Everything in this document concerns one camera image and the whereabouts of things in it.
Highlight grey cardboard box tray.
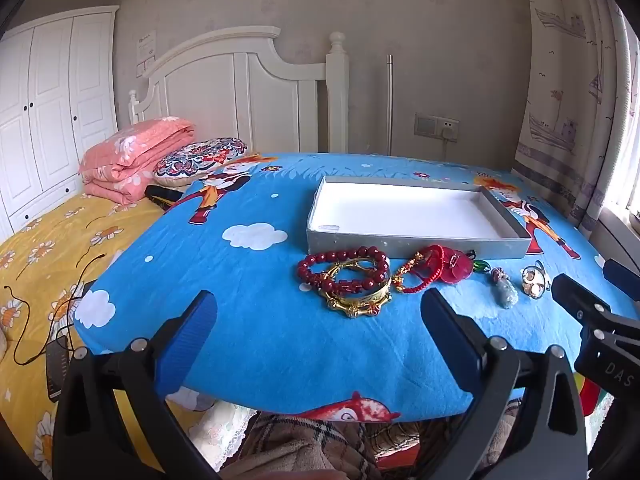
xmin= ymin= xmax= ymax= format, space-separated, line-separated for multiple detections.
xmin=306 ymin=176 xmax=532 ymax=260

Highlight blue cartoon printed sheet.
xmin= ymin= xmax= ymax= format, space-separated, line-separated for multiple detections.
xmin=72 ymin=152 xmax=640 ymax=423

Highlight colourful printed cloth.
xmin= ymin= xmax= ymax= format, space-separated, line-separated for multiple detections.
xmin=575 ymin=375 xmax=615 ymax=417

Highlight gold ring ornament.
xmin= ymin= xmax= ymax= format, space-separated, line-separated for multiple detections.
xmin=520 ymin=262 xmax=551 ymax=301

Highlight white wooden headboard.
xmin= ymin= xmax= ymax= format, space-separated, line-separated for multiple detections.
xmin=129 ymin=26 xmax=350 ymax=156

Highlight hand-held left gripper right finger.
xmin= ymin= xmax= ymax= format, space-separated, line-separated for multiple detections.
xmin=421 ymin=288 xmax=588 ymax=480

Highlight dark red bead bracelet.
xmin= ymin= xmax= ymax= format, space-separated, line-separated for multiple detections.
xmin=297 ymin=246 xmax=392 ymax=296

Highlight black power strip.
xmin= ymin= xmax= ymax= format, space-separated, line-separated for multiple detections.
xmin=45 ymin=332 xmax=88 ymax=403

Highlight wide gold bangle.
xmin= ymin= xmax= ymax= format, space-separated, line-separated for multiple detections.
xmin=320 ymin=280 xmax=393 ymax=320

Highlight patterned round pillow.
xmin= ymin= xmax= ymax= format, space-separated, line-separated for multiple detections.
xmin=152 ymin=137 xmax=248 ymax=187

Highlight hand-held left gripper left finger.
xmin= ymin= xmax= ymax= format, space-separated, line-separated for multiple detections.
xmin=52 ymin=289 xmax=218 ymax=480

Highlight grey stone pendant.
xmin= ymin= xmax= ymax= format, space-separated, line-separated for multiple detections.
xmin=490 ymin=267 xmax=519 ymax=307

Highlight black device with cable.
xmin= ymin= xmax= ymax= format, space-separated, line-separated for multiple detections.
xmin=4 ymin=254 xmax=106 ymax=366

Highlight red flower ornament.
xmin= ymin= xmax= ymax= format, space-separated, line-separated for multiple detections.
xmin=440 ymin=247 xmax=473 ymax=286

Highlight metal pole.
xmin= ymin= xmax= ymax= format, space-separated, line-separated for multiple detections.
xmin=385 ymin=54 xmax=396 ymax=156

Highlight red string bracelet gold beads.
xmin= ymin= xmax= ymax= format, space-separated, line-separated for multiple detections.
xmin=392 ymin=245 xmax=451 ymax=295

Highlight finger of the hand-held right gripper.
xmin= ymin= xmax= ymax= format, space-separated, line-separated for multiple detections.
xmin=551 ymin=274 xmax=640 ymax=346
xmin=602 ymin=259 xmax=640 ymax=303

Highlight white wardrobe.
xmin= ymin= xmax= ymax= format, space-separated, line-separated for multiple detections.
xmin=0 ymin=6 xmax=121 ymax=243

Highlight white lace cloth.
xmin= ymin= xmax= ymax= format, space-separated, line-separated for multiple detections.
xmin=165 ymin=387 xmax=258 ymax=471

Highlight ship print curtain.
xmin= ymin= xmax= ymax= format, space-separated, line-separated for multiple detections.
xmin=512 ymin=0 xmax=640 ymax=233

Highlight plaid cloth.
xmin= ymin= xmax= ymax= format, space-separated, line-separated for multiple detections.
xmin=220 ymin=400 xmax=521 ymax=480

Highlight black flat object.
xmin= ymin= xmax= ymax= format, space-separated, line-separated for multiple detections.
xmin=144 ymin=185 xmax=186 ymax=211

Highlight white window sill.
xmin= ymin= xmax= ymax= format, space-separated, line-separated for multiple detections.
xmin=597 ymin=205 xmax=640 ymax=261

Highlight paper wall notice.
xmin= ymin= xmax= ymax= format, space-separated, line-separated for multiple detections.
xmin=136 ymin=30 xmax=158 ymax=78

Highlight pink folded quilt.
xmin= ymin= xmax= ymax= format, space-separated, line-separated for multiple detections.
xmin=79 ymin=116 xmax=197 ymax=206

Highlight yellow floral bed sheet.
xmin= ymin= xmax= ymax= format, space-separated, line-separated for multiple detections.
xmin=0 ymin=192 xmax=201 ymax=480

